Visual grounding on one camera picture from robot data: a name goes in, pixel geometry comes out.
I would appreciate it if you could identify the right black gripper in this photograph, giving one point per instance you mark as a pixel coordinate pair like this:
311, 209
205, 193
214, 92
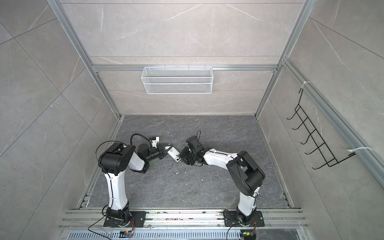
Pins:
183, 156

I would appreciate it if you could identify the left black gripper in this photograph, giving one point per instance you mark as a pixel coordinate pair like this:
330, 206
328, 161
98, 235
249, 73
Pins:
161, 148

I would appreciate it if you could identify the white remote control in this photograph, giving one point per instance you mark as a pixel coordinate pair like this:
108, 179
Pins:
174, 153

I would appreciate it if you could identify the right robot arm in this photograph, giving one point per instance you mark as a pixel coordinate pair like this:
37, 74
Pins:
246, 174

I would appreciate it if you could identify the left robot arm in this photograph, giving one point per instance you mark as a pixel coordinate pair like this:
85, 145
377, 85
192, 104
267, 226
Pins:
115, 161

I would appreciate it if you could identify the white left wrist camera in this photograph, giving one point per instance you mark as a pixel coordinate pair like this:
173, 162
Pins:
154, 141

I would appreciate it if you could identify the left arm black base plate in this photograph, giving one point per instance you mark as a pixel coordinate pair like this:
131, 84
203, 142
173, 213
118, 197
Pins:
125, 219

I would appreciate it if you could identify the white wire mesh basket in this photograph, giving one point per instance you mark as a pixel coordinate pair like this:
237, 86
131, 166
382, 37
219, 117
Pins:
178, 80

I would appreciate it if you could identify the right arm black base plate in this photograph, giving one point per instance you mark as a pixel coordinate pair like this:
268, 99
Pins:
237, 219

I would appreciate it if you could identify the aluminium front rail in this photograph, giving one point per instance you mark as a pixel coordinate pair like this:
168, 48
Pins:
184, 219

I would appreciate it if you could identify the black wire hook rack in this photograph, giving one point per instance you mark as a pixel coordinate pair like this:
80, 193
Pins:
315, 136

